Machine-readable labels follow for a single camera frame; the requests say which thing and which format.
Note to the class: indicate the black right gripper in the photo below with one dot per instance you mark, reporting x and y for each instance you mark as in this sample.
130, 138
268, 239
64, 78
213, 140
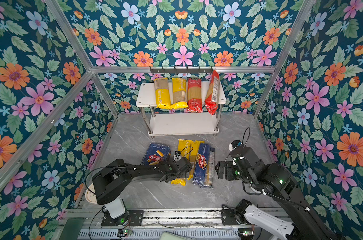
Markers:
227, 165

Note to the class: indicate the blue Barilla spaghetti bag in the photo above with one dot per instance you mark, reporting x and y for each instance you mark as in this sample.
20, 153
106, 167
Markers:
200, 175

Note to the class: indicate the red-ended spaghetti bag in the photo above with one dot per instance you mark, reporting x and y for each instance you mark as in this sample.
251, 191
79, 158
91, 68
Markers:
211, 99

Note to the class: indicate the red Barilla spaghetti bag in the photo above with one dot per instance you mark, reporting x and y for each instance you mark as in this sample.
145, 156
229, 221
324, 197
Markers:
194, 99

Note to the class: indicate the yellow wholewheat spaghetti bag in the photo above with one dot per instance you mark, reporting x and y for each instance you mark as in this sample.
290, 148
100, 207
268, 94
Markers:
179, 93

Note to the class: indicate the yellow Pastatime spaghetti bag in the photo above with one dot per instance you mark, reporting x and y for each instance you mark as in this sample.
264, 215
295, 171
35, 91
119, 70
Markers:
162, 95

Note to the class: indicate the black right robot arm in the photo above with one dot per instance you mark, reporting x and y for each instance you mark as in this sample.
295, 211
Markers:
277, 182

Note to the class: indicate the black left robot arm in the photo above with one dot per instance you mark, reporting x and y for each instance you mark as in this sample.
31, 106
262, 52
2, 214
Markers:
111, 180

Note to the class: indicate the blue Barilla pasta bag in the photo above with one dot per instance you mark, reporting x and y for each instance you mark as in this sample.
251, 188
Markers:
156, 153

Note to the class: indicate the white two-tier shelf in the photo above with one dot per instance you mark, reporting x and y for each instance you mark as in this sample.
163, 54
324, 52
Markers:
178, 124

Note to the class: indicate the clear spaghetti bag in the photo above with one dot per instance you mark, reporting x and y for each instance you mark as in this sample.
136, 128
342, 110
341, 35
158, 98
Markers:
210, 169

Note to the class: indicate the yellow Pastatime bag on floor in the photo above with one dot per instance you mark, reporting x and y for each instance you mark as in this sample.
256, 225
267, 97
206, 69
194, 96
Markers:
185, 147

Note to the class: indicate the beige round clock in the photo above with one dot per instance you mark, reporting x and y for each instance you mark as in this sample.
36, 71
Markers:
90, 195

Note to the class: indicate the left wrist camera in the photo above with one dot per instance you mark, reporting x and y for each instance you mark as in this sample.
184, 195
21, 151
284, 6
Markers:
177, 156

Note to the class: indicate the metal hook rail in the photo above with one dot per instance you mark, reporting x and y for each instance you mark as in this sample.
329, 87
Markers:
180, 70

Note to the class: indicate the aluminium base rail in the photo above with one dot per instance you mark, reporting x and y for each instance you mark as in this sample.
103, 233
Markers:
150, 224

